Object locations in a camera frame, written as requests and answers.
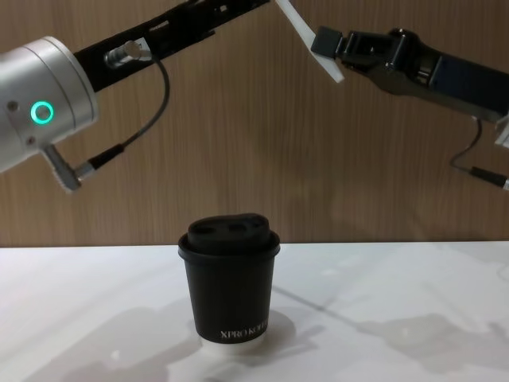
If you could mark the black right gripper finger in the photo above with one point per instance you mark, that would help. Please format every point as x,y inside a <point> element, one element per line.
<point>242,7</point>

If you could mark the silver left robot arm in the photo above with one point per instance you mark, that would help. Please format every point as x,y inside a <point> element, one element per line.
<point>43,83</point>

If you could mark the black paper coffee cup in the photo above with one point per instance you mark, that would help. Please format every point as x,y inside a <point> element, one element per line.
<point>230,302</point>

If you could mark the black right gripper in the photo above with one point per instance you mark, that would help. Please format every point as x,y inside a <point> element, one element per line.
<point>449,79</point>

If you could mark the white plastic strip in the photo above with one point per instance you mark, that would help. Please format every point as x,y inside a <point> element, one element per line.
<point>308,36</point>

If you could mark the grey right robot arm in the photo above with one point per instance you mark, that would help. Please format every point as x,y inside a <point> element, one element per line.
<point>503,131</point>

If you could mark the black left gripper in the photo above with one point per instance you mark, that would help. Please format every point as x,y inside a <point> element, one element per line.
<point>119,65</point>

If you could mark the black plastic cup lid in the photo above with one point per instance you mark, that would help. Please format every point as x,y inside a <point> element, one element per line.
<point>232,235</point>

